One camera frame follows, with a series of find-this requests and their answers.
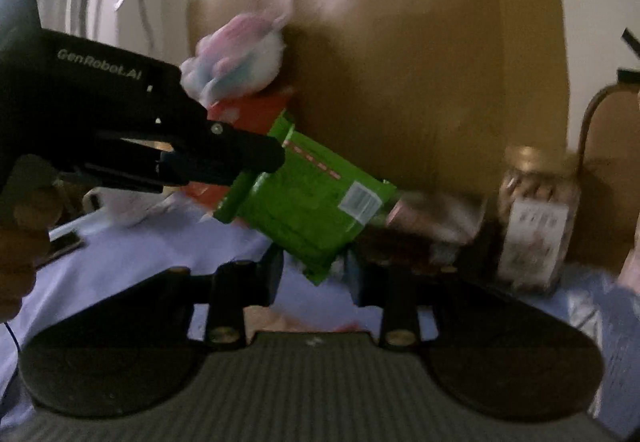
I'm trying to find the white enamel mug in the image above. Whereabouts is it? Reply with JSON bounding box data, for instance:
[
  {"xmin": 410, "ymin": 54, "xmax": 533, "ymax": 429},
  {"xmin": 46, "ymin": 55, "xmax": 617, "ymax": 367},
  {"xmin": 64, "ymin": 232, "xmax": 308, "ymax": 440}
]
[{"xmin": 82, "ymin": 188, "xmax": 165, "ymax": 227}]

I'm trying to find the red gift bag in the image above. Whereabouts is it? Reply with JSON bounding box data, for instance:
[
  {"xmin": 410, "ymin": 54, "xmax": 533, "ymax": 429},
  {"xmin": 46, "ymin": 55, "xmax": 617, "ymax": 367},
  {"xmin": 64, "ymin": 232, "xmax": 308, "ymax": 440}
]
[{"xmin": 181, "ymin": 87, "xmax": 295, "ymax": 210}]

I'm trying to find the black cardboard storage box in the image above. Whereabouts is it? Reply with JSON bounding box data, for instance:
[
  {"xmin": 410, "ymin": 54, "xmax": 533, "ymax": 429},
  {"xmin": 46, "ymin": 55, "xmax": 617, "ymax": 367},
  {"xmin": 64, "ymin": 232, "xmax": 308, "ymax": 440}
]
[{"xmin": 345, "ymin": 191, "xmax": 494, "ymax": 272}]

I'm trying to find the pastel plush toy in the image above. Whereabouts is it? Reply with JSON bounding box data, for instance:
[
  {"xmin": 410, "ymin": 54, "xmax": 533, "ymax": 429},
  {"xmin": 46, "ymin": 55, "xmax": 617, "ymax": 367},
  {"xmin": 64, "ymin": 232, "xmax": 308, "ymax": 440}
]
[{"xmin": 180, "ymin": 12, "xmax": 285, "ymax": 108}]

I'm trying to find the person's left hand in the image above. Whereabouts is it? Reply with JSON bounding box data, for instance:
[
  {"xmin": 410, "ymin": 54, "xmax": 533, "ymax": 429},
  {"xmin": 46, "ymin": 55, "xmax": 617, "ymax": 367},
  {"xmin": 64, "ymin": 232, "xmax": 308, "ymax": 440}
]
[{"xmin": 1, "ymin": 154, "xmax": 62, "ymax": 322}]

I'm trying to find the brown paper backdrop sheet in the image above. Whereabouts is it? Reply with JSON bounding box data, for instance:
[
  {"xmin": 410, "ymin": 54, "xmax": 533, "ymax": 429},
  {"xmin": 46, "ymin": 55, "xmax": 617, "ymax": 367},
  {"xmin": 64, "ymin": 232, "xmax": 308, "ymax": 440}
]
[{"xmin": 188, "ymin": 0, "xmax": 570, "ymax": 195}]

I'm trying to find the clear nut jar gold lid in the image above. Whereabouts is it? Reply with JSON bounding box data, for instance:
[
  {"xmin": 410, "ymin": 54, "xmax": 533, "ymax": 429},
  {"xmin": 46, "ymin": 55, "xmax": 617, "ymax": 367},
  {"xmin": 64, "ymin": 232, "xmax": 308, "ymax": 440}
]
[{"xmin": 497, "ymin": 147, "xmax": 580, "ymax": 293}]

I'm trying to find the green snack packet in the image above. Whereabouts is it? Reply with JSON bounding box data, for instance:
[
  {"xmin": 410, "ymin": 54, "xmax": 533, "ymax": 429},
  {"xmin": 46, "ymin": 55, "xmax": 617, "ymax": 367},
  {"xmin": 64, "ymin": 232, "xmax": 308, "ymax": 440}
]
[{"xmin": 214, "ymin": 113, "xmax": 396, "ymax": 285}]

